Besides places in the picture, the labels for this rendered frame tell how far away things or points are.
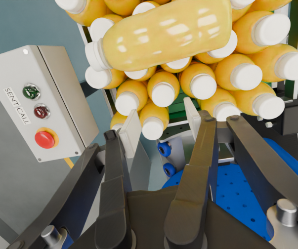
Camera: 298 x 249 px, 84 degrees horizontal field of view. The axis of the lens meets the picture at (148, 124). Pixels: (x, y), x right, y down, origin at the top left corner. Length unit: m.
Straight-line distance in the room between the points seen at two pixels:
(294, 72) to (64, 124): 0.38
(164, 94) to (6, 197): 2.75
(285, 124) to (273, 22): 0.23
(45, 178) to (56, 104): 2.01
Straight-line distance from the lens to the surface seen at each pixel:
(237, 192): 0.44
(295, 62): 0.34
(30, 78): 0.33
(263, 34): 0.31
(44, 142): 0.36
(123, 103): 0.30
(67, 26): 1.54
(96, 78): 0.30
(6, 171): 2.55
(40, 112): 0.33
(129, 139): 0.16
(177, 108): 0.48
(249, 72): 0.31
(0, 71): 0.37
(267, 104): 0.34
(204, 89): 0.29
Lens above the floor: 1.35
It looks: 65 degrees down
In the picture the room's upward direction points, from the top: 168 degrees counter-clockwise
